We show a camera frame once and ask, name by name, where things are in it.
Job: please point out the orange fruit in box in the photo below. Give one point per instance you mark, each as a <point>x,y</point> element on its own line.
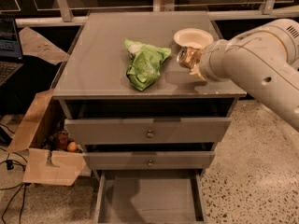
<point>72,147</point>

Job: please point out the grey top drawer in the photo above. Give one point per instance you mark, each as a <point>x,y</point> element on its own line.
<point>147,131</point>

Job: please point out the open laptop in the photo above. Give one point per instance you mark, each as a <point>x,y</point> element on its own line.
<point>11,57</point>

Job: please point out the grey drawer cabinet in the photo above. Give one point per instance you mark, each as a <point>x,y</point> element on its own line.
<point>94,84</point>

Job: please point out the metal window railing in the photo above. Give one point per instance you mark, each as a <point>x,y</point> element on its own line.
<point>74,12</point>

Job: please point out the grey drawer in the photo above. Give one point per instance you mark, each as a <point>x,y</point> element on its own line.
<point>150,197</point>
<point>149,160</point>
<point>147,131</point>

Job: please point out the brown cardboard box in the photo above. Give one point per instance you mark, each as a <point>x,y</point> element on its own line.
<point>43,166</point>

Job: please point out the white paper bowl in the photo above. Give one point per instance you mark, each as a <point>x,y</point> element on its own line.
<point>195,38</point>

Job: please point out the orange soda can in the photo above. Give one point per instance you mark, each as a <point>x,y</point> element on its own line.
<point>189,57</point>

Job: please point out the cardboard sheet piece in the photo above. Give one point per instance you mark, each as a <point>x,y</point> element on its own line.
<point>37,45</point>

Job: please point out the grey bottom drawer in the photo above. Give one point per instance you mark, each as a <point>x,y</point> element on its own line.
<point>150,197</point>

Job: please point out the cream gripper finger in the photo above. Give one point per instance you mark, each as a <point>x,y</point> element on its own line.
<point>196,72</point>

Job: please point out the grey middle drawer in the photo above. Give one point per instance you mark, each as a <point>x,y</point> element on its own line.
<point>149,160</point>

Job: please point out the green chip bag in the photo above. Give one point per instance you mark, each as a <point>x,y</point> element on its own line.
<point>145,64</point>

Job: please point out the dark jar in box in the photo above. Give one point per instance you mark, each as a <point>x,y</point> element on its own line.
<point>61,139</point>

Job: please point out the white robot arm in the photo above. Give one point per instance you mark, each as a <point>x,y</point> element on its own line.
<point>259,62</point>

